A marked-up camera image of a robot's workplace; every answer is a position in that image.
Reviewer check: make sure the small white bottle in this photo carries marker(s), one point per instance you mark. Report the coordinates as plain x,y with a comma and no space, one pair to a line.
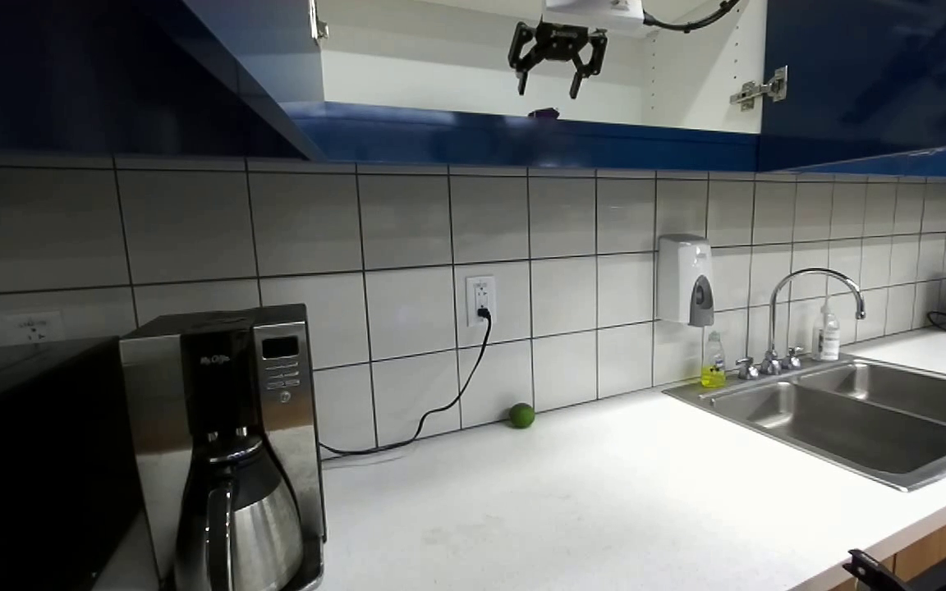
830,340

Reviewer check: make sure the chrome sink faucet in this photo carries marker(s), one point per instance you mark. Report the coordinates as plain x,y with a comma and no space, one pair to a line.
791,285

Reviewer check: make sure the white open wall cabinet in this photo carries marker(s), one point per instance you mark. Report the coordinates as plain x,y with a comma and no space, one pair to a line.
428,75

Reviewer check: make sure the green lime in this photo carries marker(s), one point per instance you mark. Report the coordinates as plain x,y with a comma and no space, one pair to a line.
521,413

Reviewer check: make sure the closed blue wall cabinet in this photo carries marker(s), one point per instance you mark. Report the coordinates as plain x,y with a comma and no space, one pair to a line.
920,161

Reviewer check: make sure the black steel coffee maker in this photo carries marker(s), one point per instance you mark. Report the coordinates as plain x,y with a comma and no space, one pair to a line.
277,371

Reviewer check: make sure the yellow dish soap bottle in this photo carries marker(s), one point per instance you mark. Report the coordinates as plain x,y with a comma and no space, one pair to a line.
711,371

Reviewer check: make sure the empty white wall outlet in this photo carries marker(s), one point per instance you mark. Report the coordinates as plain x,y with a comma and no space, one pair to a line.
42,328

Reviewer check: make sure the black chair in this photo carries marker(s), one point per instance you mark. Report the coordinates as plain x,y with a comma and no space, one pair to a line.
910,568

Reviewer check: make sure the white outlet with plug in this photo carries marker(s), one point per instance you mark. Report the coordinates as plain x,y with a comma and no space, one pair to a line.
480,296

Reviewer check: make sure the steel coffee carafe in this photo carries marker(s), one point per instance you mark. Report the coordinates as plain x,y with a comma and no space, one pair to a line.
237,525

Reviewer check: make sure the metal cabinet hinge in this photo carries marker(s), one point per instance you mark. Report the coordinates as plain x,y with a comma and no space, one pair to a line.
315,18
764,87

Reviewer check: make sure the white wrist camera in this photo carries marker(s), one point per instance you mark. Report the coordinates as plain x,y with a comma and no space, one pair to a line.
594,6

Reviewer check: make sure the black microwave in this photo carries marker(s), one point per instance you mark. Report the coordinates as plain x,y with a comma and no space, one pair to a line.
23,470

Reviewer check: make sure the stainless steel sink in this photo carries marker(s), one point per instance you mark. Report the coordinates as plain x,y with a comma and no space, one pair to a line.
855,422

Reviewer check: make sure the white wall soap dispenser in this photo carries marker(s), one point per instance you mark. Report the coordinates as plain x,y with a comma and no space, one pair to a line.
685,273

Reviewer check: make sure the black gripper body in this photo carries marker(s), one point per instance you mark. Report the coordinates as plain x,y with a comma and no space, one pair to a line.
558,39

